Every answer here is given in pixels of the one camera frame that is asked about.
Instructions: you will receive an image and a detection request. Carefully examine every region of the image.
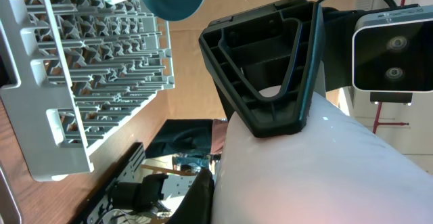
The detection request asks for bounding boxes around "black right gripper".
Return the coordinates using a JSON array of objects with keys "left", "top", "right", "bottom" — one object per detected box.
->
[{"left": 198, "top": 0, "right": 419, "bottom": 138}]

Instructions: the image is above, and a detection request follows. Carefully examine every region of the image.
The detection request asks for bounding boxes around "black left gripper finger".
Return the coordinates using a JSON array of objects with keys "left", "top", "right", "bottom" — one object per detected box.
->
[{"left": 167, "top": 169, "right": 215, "bottom": 224}]

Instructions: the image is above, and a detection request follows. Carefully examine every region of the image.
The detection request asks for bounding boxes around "pink cup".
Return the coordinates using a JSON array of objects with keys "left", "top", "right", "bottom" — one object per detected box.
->
[{"left": 211, "top": 94, "right": 432, "bottom": 224}]

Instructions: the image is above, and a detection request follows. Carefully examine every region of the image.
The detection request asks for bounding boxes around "grey plastic dishwasher rack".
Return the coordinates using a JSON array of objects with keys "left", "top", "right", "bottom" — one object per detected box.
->
[{"left": 1, "top": 0, "right": 175, "bottom": 182}]

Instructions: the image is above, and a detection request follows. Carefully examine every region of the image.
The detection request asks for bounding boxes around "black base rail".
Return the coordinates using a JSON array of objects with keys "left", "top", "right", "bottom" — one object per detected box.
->
[{"left": 72, "top": 142, "right": 198, "bottom": 224}]

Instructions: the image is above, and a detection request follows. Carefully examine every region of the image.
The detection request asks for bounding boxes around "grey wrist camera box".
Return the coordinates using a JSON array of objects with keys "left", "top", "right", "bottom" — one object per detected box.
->
[{"left": 351, "top": 5, "right": 432, "bottom": 93}]

